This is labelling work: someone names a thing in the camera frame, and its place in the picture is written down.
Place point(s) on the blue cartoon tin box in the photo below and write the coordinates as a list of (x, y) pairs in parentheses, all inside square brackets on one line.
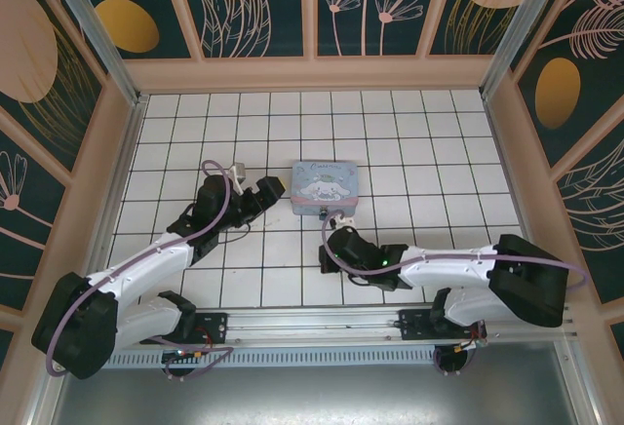
[(324, 186)]

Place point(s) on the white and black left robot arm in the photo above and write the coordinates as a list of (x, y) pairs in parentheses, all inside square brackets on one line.
[(141, 264)]

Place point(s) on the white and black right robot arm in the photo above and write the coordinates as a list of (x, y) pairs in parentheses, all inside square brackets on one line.
[(439, 266)]

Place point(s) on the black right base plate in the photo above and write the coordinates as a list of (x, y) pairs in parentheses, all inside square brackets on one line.
[(414, 327)]

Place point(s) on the aluminium mounting rail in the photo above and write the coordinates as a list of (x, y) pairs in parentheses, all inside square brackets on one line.
[(312, 323)]

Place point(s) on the grey metal sheet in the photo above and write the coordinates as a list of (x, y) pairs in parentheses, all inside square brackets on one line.
[(312, 396)]

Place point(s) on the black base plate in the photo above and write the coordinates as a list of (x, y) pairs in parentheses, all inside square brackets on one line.
[(214, 327), (414, 327)]

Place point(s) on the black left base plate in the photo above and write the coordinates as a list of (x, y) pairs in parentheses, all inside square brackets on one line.
[(214, 327)]

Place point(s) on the aluminium corner post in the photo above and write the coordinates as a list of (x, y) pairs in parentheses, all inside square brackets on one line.
[(512, 30), (96, 30)]

